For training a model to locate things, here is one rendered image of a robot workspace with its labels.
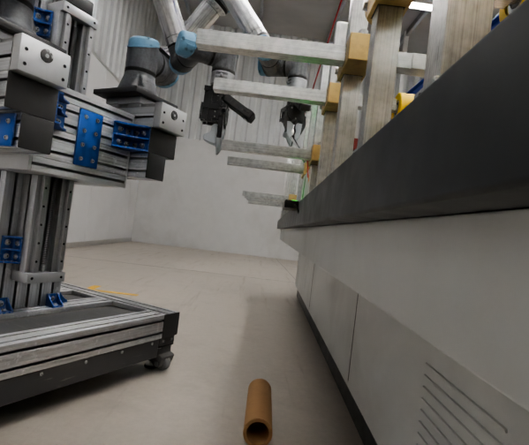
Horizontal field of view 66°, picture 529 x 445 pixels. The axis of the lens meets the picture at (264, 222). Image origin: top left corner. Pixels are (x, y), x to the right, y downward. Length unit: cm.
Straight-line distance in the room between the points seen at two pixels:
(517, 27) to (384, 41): 43
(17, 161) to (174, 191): 791
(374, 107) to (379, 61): 6
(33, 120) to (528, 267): 116
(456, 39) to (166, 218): 894
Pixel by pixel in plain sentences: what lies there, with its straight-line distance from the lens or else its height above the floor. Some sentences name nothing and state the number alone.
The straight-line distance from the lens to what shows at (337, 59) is 85.
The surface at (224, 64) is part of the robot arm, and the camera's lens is 135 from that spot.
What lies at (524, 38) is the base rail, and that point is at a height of 68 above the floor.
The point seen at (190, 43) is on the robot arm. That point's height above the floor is 111.
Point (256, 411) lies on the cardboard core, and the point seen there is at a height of 8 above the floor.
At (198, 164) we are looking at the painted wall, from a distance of 920.
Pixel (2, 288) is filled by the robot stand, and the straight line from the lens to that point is 159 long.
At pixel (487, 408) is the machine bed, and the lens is 69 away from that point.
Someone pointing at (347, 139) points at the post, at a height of 79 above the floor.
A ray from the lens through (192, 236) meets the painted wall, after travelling 911.
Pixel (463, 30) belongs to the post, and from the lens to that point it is 37.
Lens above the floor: 59
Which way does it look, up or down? 1 degrees up
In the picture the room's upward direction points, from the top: 7 degrees clockwise
